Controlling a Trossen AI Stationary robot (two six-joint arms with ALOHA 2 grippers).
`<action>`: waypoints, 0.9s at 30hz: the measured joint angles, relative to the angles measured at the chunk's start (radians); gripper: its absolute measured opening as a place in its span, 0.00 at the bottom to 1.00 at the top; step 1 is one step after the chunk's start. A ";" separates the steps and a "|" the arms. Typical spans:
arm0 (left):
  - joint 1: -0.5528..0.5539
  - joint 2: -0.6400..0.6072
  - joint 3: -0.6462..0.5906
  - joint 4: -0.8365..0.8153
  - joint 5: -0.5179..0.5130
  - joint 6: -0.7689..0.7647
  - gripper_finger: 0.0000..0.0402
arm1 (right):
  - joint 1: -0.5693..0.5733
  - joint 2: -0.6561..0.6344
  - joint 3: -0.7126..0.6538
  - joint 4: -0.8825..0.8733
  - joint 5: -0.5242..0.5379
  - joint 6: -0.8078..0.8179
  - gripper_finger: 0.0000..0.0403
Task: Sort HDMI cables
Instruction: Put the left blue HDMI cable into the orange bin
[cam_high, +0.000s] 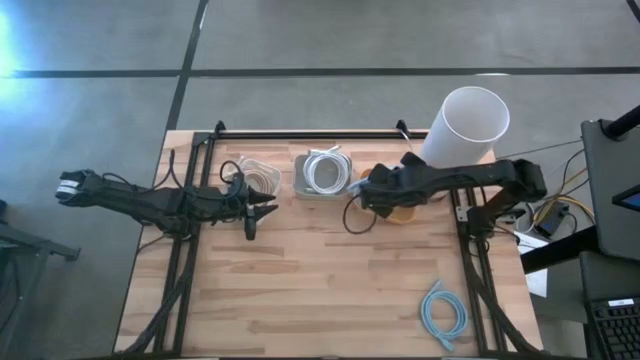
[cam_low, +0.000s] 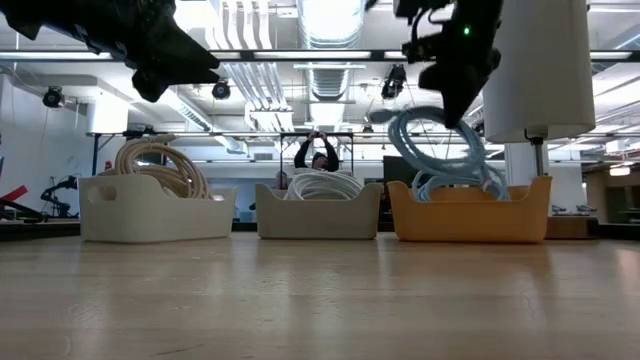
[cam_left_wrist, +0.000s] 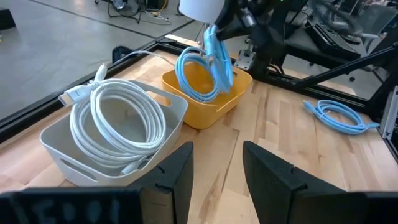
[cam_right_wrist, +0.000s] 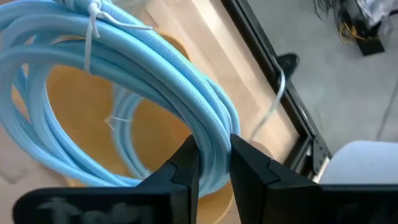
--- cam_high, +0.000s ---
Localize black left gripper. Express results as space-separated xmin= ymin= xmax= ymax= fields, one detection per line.
xmin=219 ymin=171 xmax=280 ymax=242

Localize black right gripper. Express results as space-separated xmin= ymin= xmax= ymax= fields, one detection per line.
xmin=358 ymin=164 xmax=419 ymax=220

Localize beige HDMI cable coil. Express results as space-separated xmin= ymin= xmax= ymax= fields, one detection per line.
xmin=233 ymin=156 xmax=277 ymax=196

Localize white braided HDMI cable coil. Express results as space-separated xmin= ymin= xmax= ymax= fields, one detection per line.
xmin=302 ymin=145 xmax=352 ymax=196
xmin=303 ymin=149 xmax=351 ymax=195

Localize yellow plastic bin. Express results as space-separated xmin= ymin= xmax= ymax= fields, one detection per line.
xmin=356 ymin=167 xmax=417 ymax=226

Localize white plastic bin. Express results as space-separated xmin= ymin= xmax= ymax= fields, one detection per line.
xmin=221 ymin=156 xmax=283 ymax=199

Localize light grey plastic bin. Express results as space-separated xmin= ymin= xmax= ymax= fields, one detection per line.
xmin=291 ymin=151 xmax=354 ymax=202

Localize large white cylinder tube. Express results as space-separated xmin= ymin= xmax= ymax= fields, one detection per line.
xmin=418 ymin=85 xmax=512 ymax=170

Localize white paper sheet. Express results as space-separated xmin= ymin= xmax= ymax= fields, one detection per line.
xmin=513 ymin=231 xmax=550 ymax=299

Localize black power adapter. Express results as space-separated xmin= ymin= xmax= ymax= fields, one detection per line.
xmin=532 ymin=201 xmax=571 ymax=239

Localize dark grey panel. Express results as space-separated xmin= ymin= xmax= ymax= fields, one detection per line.
xmin=579 ymin=118 xmax=640 ymax=262

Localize grey metal stand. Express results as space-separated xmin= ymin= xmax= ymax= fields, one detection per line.
xmin=0 ymin=198 xmax=82 ymax=360

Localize black laptop keyboard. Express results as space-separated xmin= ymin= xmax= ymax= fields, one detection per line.
xmin=583 ymin=295 xmax=640 ymax=360

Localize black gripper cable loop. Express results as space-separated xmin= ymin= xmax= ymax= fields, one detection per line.
xmin=341 ymin=193 xmax=378 ymax=236

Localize black rig frame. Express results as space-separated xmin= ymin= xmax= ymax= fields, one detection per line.
xmin=119 ymin=119 xmax=544 ymax=360

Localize light blue HDMI cable coil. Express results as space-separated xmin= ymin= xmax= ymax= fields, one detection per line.
xmin=419 ymin=279 xmax=470 ymax=353

